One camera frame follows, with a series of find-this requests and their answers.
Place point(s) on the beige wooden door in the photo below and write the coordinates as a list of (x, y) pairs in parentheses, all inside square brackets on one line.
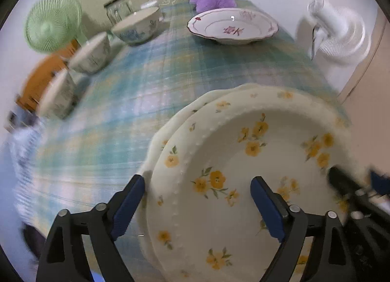
[(361, 69)]

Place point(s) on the blue checkered blanket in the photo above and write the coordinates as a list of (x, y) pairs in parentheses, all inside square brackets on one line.
[(17, 164)]

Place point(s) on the near floral ceramic bowl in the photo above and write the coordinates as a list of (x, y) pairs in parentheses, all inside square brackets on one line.
[(58, 96)]

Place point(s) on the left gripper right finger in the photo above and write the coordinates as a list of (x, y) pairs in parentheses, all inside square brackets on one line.
[(332, 256)]

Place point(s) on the cotton swab container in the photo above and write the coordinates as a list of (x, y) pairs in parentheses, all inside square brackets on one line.
[(150, 4)]

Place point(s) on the white floor fan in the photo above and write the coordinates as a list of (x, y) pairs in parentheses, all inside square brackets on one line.
[(339, 33)]

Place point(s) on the red flower scalloped plate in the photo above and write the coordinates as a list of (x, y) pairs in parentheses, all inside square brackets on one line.
[(233, 26)]

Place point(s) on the green desk fan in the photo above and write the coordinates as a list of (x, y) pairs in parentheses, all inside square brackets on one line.
[(51, 25)]

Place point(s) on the plaid green tablecloth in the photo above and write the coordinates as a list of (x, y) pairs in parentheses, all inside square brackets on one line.
[(83, 160)]

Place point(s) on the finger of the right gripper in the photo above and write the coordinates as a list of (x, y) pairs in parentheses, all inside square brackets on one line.
[(356, 197), (380, 183)]

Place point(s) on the glass mason jar mug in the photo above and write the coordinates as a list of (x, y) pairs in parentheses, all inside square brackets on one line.
[(117, 10)]

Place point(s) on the blue floral ceramic bowl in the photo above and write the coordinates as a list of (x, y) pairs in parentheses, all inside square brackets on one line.
[(139, 27)]

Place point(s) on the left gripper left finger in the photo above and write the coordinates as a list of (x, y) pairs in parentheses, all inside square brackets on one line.
[(63, 257)]

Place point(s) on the middle floral ceramic bowl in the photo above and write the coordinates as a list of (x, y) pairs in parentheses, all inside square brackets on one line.
[(92, 56)]

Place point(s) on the cream plate underneath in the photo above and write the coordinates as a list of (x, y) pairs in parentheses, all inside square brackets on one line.
[(156, 145)]

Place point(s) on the yellow flower cream plate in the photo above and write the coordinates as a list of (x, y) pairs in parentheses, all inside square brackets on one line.
[(208, 212)]

